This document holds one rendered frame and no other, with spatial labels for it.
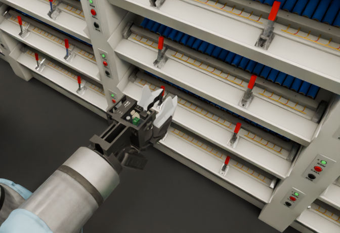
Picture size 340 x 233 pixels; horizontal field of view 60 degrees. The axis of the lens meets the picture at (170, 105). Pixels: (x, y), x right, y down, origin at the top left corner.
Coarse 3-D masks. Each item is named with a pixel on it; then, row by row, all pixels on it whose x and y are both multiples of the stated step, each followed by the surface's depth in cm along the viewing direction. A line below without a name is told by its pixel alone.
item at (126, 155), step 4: (124, 152) 53; (128, 152) 54; (136, 152) 60; (124, 156) 52; (128, 156) 53; (132, 156) 54; (136, 156) 56; (140, 156) 60; (120, 160) 53; (124, 160) 52; (128, 160) 53; (132, 160) 55; (136, 160) 56; (140, 160) 58; (144, 160) 60; (124, 164) 53; (128, 164) 54; (132, 164) 56; (136, 164) 57; (140, 164) 59; (144, 164) 61; (136, 168) 58; (140, 168) 60
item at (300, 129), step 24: (120, 24) 87; (120, 48) 90; (144, 48) 88; (168, 72) 83; (192, 72) 82; (216, 72) 80; (216, 96) 78; (240, 96) 77; (264, 96) 75; (264, 120) 73; (288, 120) 72; (312, 120) 70
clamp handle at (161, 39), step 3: (159, 36) 79; (159, 39) 79; (162, 39) 79; (159, 42) 80; (162, 42) 79; (159, 45) 80; (162, 45) 80; (159, 48) 81; (162, 48) 81; (159, 51) 81; (159, 54) 82; (159, 57) 82; (159, 60) 83
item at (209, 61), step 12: (144, 36) 88; (156, 36) 86; (156, 48) 86; (168, 48) 86; (180, 48) 83; (204, 60) 80; (216, 60) 79; (228, 72) 78; (240, 72) 76; (240, 84) 77; (264, 84) 74; (276, 84) 73; (288, 96) 72; (300, 96) 71; (312, 108) 71
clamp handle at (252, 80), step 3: (252, 75) 70; (255, 75) 70; (252, 78) 70; (255, 78) 69; (249, 81) 71; (252, 81) 70; (255, 81) 71; (249, 84) 71; (252, 84) 71; (249, 87) 71; (252, 87) 71; (246, 90) 73; (249, 90) 72; (246, 93) 73; (249, 93) 72; (246, 96) 73; (246, 99) 74
